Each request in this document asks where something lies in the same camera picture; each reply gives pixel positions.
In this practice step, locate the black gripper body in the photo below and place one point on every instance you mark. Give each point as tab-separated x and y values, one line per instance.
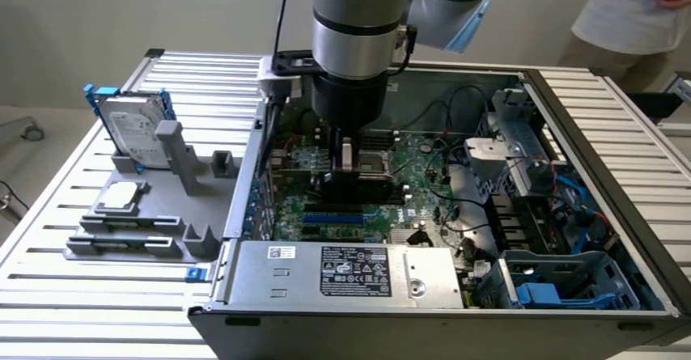
348	101

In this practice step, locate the black graphics card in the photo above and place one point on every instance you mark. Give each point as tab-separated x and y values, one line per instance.
356	190

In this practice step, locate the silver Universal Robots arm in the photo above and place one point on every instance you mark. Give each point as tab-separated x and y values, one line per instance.
356	12

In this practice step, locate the CPU socket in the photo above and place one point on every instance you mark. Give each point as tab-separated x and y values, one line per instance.
375	162

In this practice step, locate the green motherboard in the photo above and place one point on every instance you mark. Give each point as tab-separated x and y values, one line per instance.
415	174

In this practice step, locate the black expansion slot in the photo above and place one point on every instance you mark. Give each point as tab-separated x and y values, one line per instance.
335	208

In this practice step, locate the blue expansion slot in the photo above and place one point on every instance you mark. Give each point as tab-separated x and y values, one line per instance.
332	217

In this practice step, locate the silver chipset heatsink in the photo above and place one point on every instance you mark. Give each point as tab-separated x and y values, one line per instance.
406	238

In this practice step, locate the silver power supply unit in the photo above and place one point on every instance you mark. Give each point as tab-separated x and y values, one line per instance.
346	275

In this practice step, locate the metal disk bay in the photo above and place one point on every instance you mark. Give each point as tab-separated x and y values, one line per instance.
513	153

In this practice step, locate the grey parts rack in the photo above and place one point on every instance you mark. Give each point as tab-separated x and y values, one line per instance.
162	202

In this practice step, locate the silver hard disk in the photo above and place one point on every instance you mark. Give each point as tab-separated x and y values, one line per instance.
132	131

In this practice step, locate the blue case latch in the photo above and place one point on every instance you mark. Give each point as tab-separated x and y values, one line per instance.
195	275

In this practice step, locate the silver CPU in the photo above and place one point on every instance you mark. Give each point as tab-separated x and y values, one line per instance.
122	196

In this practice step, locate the green RAM stick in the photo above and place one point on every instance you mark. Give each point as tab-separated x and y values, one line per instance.
130	223

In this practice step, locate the open black PC case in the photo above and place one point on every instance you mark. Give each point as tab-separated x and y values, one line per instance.
378	331

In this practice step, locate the grey and blue drive cage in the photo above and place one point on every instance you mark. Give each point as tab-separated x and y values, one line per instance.
562	283

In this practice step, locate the person's trunk in white shirt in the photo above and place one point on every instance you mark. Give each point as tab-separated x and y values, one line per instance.
626	16

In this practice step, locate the grey caster wheel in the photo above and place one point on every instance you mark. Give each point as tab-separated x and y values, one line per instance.
32	130

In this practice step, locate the black box beside table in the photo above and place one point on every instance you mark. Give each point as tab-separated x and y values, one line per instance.
653	107

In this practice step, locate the black and white wrist camera mount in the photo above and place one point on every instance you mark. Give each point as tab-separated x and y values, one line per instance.
280	70

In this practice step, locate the blue disk bracket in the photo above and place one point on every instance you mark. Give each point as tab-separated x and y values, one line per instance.
103	93

